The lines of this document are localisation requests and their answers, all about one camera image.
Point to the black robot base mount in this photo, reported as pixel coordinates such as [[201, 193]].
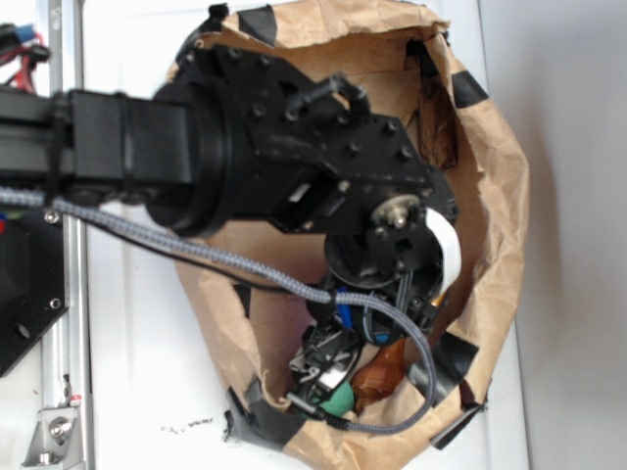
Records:
[[33, 292]]

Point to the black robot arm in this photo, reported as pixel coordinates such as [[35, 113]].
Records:
[[241, 135]]

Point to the brown paper bag bin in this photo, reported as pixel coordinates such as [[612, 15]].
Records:
[[250, 335]]

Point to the green ball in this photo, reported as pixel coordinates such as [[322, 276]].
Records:
[[340, 402]]

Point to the aluminium frame rail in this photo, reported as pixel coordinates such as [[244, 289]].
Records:
[[66, 367]]

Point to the metal corner bracket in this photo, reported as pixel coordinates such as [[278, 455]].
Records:
[[55, 443]]

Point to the blue dimpled ball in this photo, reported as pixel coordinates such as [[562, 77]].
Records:
[[381, 338]]

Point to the long brown bark piece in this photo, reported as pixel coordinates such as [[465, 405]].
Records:
[[435, 117]]

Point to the brown glossy wooden piece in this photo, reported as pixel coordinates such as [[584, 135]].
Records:
[[379, 379]]

